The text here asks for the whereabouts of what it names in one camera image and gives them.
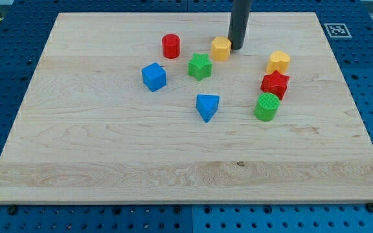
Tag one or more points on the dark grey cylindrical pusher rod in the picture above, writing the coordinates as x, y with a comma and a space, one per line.
238, 22

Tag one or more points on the yellow hexagon block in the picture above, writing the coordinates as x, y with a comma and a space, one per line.
220, 48

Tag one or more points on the green star block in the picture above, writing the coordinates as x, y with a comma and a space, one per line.
200, 66

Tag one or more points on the red star block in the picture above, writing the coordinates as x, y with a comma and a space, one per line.
275, 83

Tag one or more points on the yellow heart block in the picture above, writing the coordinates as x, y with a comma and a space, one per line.
278, 61

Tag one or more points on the red cylinder block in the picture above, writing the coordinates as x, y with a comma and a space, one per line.
171, 44

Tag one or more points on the white fiducial marker tag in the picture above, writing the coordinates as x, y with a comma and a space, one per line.
337, 30

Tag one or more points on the blue triangle block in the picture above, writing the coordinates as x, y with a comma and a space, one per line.
207, 105

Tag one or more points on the green cylinder block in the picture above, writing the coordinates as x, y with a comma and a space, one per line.
266, 107

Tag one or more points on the blue cube block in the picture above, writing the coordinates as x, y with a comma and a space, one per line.
153, 76

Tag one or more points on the light wooden board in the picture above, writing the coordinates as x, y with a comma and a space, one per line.
89, 132

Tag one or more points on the black screw right front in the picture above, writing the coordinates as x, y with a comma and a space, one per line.
369, 207

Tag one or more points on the black screw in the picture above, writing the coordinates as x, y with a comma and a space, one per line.
369, 207
11, 210

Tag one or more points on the black screw left front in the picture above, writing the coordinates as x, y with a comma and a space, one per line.
11, 210

